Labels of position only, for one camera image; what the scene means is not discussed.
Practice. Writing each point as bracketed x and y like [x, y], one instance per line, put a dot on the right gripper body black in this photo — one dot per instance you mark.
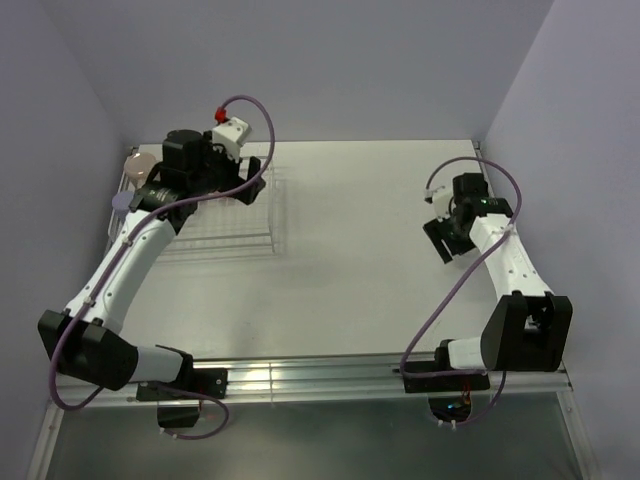
[456, 236]

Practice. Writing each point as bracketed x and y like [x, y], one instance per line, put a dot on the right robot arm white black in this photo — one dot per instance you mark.
[528, 328]

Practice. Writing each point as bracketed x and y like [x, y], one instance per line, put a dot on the pink ceramic mug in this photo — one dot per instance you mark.
[138, 166]

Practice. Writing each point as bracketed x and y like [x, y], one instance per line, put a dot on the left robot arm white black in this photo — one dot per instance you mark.
[83, 340]

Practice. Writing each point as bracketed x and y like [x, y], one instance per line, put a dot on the purple plastic cup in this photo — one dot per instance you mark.
[121, 201]

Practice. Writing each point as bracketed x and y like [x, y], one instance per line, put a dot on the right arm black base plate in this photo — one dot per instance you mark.
[440, 384]

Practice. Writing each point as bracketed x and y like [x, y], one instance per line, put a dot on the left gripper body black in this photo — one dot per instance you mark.
[218, 172]

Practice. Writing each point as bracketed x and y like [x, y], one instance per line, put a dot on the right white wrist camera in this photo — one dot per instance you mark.
[442, 200]

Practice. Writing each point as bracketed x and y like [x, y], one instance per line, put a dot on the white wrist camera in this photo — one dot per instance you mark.
[230, 136]
[442, 200]

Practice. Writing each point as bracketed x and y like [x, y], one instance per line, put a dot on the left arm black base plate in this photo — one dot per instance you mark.
[210, 382]

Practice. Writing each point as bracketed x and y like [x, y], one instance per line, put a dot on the aluminium mounting rail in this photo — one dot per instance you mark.
[333, 378]

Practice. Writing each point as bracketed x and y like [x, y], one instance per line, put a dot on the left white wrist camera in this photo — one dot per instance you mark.
[230, 136]

